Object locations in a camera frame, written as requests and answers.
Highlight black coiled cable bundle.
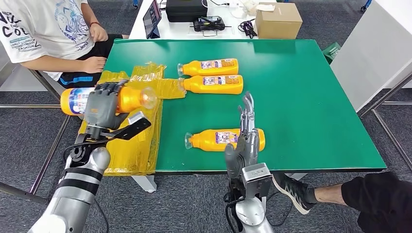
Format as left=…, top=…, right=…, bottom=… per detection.
left=238, top=18, right=258, bottom=39

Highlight green box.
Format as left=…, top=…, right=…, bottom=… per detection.
left=322, top=42, right=342, bottom=65

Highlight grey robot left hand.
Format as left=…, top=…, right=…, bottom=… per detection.
left=84, top=79, right=129, bottom=131

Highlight person's right hand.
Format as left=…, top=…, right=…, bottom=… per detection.
left=80, top=56, right=107, bottom=75

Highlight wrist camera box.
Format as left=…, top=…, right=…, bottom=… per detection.
left=109, top=111, right=152, bottom=141
left=240, top=163, right=274, bottom=200

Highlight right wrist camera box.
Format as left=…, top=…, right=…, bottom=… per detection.
left=240, top=163, right=274, bottom=200

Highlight brown cardboard box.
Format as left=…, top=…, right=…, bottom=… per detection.
left=255, top=2, right=303, bottom=40

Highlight white side table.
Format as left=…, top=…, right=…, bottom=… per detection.
left=330, top=0, right=412, bottom=113

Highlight person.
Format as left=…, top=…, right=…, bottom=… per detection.
left=0, top=0, right=130, bottom=90
left=272, top=172, right=412, bottom=233

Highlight white table foot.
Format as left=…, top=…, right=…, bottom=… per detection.
left=131, top=175, right=158, bottom=194
left=285, top=173, right=308, bottom=182

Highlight black handheld controller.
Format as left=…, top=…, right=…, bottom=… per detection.
left=193, top=16, right=226, bottom=32

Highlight white desk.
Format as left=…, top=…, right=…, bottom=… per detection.
left=128, top=0, right=281, bottom=40

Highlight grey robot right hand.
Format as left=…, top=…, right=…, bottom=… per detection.
left=224, top=91, right=260, bottom=180

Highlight black carrying case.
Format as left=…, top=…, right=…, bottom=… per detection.
left=166, top=0, right=208, bottom=23

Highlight orange detergent bottle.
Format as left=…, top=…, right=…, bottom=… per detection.
left=178, top=74, right=244, bottom=95
left=177, top=58, right=239, bottom=78
left=60, top=86, right=158, bottom=117
left=184, top=128, right=267, bottom=152

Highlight metal table frame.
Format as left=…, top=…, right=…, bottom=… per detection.
left=358, top=73, right=412, bottom=171

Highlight yellow taped cardboard sheet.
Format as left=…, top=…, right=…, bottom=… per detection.
left=78, top=62, right=188, bottom=177

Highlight clear plastic bag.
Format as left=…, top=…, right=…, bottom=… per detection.
left=229, top=1, right=248, bottom=18

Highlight black tablet with stand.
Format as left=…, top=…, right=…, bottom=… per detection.
left=142, top=0, right=163, bottom=39

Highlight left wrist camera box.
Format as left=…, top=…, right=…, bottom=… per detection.
left=109, top=111, right=152, bottom=141

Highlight blue caster leg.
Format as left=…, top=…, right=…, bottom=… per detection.
left=360, top=0, right=374, bottom=14

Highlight person's left hand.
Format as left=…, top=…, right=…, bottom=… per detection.
left=89, top=23, right=109, bottom=42

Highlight black sneaker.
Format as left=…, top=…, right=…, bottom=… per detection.
left=272, top=173, right=318, bottom=216

